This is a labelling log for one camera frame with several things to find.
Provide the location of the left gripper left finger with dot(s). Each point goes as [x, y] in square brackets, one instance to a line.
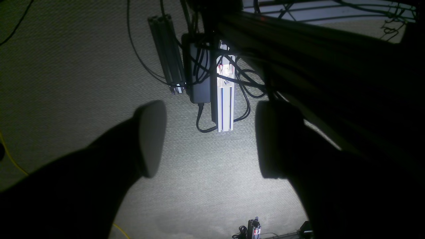
[78, 195]

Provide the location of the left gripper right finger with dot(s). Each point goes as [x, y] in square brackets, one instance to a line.
[344, 195]

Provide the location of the silver aluminium extrusion bar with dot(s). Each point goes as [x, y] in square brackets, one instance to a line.
[225, 94]

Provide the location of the dark aluminium extrusion bar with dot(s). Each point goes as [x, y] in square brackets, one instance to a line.
[162, 30]

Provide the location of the black power adapter brick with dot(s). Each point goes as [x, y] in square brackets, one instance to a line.
[196, 63]

